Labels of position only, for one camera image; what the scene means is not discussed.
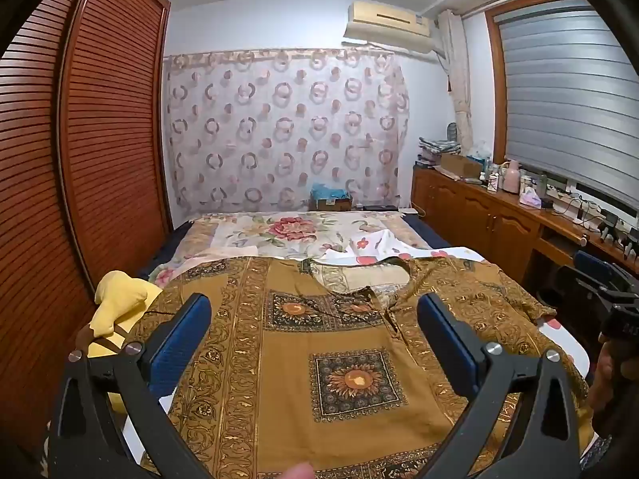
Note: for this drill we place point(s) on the person's right hand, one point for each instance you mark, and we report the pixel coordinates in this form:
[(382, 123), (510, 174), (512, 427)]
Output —
[(601, 379)]

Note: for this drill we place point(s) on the white air conditioner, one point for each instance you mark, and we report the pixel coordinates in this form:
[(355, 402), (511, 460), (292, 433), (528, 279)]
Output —
[(389, 22)]

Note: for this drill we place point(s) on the stack of folded cloths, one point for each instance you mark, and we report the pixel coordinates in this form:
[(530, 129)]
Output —
[(439, 149)]

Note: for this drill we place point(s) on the pink thermos jug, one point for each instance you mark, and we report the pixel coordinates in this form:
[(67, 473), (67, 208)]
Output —
[(510, 179)]

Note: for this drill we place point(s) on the blue plastic bag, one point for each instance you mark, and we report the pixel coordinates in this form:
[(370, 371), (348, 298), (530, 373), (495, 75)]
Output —
[(327, 190)]

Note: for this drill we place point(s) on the large cardboard box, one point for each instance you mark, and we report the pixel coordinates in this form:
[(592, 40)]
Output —
[(459, 165)]

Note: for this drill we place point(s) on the floral bedsheet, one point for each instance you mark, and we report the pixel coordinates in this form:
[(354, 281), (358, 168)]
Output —
[(289, 229)]

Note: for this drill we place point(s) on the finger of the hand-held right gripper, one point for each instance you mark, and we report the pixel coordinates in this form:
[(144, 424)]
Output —
[(594, 267)]

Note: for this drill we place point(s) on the yellow cloth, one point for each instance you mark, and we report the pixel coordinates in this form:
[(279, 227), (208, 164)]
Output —
[(120, 299)]

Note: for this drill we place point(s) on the tissue pack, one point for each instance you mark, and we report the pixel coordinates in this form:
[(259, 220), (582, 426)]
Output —
[(530, 198)]

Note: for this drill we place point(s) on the person's left hand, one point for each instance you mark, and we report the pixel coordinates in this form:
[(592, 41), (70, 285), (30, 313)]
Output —
[(298, 472)]

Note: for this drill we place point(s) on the grey window blind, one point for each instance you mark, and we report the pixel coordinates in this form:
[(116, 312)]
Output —
[(564, 100)]

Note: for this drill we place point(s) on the white flower print sheet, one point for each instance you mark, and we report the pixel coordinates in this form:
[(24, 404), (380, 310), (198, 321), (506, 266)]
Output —
[(374, 244)]

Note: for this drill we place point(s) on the wooden cabinet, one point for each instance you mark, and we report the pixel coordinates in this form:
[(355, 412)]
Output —
[(479, 214)]

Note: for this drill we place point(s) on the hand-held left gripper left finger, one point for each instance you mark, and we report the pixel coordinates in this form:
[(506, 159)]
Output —
[(179, 342)]

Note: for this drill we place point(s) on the circle patterned sheer curtain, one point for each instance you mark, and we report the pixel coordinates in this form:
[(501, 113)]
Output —
[(279, 134)]

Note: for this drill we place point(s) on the navy blue bed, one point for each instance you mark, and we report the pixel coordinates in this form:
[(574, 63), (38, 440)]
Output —
[(424, 232)]

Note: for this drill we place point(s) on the black flat box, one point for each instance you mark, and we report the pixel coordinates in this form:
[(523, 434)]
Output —
[(380, 207)]

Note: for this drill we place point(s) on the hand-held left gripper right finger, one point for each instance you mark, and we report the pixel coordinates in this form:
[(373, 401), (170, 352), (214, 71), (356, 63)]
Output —
[(449, 344)]

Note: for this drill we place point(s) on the beige tied curtain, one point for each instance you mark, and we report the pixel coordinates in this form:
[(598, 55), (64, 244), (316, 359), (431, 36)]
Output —
[(462, 110)]

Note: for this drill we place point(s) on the wooden louvered wardrobe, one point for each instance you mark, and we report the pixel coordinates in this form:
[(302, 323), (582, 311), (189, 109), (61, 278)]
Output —
[(110, 134)]

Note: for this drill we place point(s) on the brown patterned shirt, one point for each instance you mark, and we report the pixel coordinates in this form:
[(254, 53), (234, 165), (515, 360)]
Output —
[(279, 374)]

